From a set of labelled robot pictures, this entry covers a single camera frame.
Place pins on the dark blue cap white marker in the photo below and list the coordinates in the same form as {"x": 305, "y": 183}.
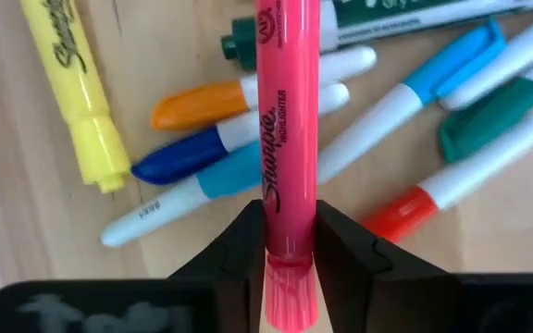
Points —
{"x": 178, "y": 159}

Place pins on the yellow Sharpie highlighter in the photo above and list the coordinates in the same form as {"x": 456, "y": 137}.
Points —
{"x": 77, "y": 102}

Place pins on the red cap white marker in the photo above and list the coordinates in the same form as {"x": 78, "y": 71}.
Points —
{"x": 479, "y": 166}

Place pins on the pink Sharpie highlighter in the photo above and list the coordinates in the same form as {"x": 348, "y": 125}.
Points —
{"x": 289, "y": 115}

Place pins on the light blue cap white marker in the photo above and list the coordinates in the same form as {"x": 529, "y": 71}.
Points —
{"x": 377, "y": 120}
{"x": 155, "y": 217}

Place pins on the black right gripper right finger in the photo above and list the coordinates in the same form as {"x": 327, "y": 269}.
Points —
{"x": 363, "y": 287}

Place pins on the orange cap white marker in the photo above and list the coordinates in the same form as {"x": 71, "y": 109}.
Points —
{"x": 202, "y": 106}

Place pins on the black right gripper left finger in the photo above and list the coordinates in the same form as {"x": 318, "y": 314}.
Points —
{"x": 229, "y": 287}

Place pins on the green Expo dry-erase marker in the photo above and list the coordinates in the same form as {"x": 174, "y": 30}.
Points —
{"x": 410, "y": 18}

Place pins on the green cap white marker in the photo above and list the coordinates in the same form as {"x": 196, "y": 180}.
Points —
{"x": 484, "y": 120}

